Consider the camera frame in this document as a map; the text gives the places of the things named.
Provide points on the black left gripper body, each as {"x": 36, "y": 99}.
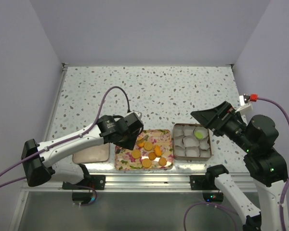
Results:
{"x": 126, "y": 134}

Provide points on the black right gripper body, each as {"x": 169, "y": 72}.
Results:
{"x": 232, "y": 127}

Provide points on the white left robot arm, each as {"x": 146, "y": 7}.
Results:
{"x": 51, "y": 160}

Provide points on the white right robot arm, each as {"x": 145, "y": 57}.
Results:
{"x": 265, "y": 165}

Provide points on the green round cookie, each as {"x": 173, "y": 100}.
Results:
{"x": 199, "y": 135}

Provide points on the floral yellow tray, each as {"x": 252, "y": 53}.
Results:
{"x": 161, "y": 137}

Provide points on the gold tin lid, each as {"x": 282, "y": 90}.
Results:
{"x": 92, "y": 155}

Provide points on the cookie tin with paper cups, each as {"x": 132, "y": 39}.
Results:
{"x": 187, "y": 147}

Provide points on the plain round orange cookie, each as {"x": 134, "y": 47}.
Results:
{"x": 162, "y": 161}

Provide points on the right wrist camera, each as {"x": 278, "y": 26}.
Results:
{"x": 246, "y": 103}

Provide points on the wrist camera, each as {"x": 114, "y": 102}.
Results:
{"x": 246, "y": 103}
{"x": 139, "y": 114}

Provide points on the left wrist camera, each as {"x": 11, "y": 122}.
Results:
{"x": 139, "y": 114}

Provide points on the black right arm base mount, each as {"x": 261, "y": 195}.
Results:
{"x": 205, "y": 183}

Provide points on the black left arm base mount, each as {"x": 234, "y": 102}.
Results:
{"x": 92, "y": 183}

